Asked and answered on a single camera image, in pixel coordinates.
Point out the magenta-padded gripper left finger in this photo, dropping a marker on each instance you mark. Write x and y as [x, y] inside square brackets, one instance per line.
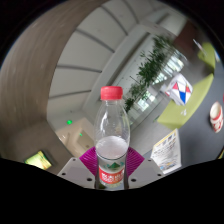
[75, 171]

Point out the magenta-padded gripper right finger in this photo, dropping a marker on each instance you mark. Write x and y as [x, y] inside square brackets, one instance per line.
[146, 171]

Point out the white red blue patterned box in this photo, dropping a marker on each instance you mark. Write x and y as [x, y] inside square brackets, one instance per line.
[180, 90]

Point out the white printed magazine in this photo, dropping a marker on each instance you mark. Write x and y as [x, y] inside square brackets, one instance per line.
[166, 151]

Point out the group of potted green plants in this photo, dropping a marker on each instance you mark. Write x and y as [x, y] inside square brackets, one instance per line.
[150, 68]

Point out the red-capped clear water bottle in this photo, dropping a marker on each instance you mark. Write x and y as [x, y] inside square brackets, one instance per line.
[111, 146]

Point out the red and white mug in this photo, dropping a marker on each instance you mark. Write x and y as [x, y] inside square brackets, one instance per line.
[216, 116]

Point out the large green seat block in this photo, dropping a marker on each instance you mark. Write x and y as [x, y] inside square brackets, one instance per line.
[186, 110]

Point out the small green seat block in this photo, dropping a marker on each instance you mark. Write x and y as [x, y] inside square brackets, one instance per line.
[208, 55]

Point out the wall-mounted display screen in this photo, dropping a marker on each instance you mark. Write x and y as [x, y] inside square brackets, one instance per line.
[38, 160]

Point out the small clear water bottle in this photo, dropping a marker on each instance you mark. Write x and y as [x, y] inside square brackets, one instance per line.
[197, 44]

